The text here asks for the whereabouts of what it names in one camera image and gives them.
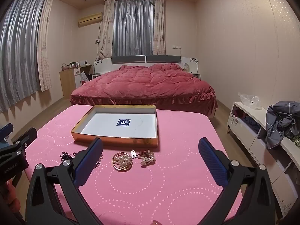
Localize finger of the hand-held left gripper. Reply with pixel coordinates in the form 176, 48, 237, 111
0, 123, 14, 141
12, 128, 38, 156

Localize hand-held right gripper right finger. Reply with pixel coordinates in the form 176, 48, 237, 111
198, 137, 276, 225

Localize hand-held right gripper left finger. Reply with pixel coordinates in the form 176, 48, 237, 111
25, 138, 104, 225

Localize dark red bead jewelry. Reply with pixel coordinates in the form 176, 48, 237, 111
60, 151, 76, 162

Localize pearl cluster jewelry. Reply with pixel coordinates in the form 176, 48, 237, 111
140, 155, 156, 167

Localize person's left hand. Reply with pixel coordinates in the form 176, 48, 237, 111
0, 181, 25, 219

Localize gold bangle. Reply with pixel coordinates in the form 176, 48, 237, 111
112, 152, 133, 172

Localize gold cardboard box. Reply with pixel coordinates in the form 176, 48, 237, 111
71, 105, 159, 149

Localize white low cabinet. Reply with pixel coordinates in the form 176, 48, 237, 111
227, 102, 300, 217

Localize clothes in cabinet shelf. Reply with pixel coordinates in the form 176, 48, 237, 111
236, 111, 261, 132

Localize pink dotted table cover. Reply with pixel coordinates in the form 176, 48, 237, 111
23, 104, 244, 225

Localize wooden desk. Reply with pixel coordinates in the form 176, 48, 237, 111
59, 64, 92, 99

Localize clear plastic bag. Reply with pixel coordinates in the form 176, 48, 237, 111
238, 92, 262, 110

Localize grey plaid cloth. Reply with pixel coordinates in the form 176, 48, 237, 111
265, 101, 300, 150

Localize wide grey curtain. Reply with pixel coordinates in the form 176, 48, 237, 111
0, 0, 47, 113

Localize bed with red quilt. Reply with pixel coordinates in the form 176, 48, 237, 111
70, 63, 218, 118

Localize cream patterned curtain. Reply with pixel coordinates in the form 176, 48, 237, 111
100, 0, 116, 60
152, 0, 166, 55
37, 0, 55, 92

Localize white and grey headboard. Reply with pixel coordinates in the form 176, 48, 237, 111
94, 55, 200, 74

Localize beige air conditioner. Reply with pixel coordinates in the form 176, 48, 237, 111
78, 12, 104, 27

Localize grey window curtain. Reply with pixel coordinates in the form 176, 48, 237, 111
112, 0, 155, 57

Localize silver hoop ring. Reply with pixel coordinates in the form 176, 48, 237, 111
93, 153, 104, 169

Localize pearl bracelet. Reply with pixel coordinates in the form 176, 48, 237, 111
113, 154, 131, 170

